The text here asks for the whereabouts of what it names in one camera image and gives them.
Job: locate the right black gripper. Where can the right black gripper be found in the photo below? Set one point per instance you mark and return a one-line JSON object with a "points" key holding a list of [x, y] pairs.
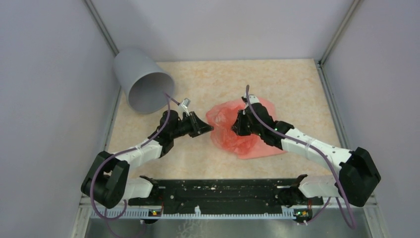
{"points": [[238, 128]]}

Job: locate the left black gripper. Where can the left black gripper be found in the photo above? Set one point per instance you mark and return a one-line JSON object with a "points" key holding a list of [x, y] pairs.
{"points": [[198, 126]]}

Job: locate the translucent red trash bag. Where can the translucent red trash bag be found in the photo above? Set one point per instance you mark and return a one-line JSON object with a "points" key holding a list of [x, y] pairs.
{"points": [[222, 117]]}

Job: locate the grey plastic trash bin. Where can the grey plastic trash bin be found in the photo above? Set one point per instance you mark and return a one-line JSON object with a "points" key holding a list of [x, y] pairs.
{"points": [[143, 81]]}

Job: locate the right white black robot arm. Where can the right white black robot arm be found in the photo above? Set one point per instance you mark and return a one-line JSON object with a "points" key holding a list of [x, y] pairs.
{"points": [[354, 173]]}

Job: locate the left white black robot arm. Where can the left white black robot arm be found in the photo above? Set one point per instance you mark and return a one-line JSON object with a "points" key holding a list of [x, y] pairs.
{"points": [[107, 181]]}

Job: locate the flat pink trash bag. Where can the flat pink trash bag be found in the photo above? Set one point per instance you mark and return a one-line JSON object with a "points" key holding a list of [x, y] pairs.
{"points": [[265, 148]]}

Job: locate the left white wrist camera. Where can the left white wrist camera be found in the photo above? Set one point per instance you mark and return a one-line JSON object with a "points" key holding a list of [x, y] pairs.
{"points": [[183, 106]]}

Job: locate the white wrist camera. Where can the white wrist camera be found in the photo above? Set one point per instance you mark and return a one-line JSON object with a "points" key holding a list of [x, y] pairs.
{"points": [[183, 106], [252, 103]]}

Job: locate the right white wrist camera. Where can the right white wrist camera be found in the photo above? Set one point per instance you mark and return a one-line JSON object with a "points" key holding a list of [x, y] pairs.
{"points": [[252, 103]]}

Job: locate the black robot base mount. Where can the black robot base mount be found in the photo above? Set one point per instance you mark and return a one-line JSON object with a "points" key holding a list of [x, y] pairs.
{"points": [[225, 196]]}

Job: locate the white toothed cable rail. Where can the white toothed cable rail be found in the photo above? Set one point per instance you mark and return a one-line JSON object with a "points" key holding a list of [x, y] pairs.
{"points": [[156, 214]]}

